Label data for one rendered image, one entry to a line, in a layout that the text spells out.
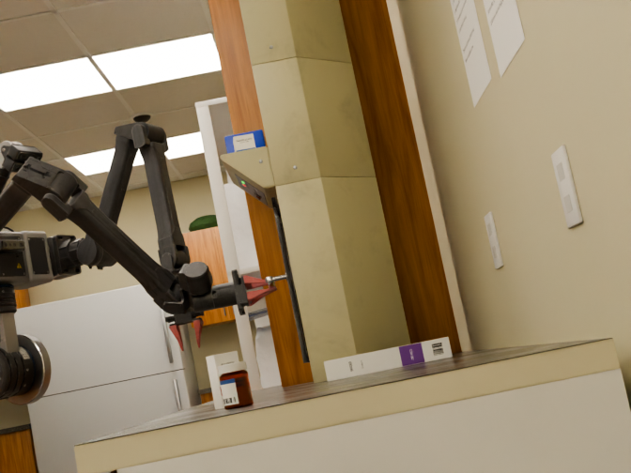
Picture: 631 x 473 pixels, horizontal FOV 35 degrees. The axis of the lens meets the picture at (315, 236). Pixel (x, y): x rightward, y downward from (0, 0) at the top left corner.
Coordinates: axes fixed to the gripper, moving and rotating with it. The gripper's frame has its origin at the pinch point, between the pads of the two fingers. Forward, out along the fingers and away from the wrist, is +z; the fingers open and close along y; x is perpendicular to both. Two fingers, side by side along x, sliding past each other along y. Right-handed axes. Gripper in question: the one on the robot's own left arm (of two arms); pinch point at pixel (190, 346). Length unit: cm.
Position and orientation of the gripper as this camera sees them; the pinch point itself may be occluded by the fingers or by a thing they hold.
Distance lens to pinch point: 280.5
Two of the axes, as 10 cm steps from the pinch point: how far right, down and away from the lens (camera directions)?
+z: 2.1, 9.7, -1.3
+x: 0.1, 1.3, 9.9
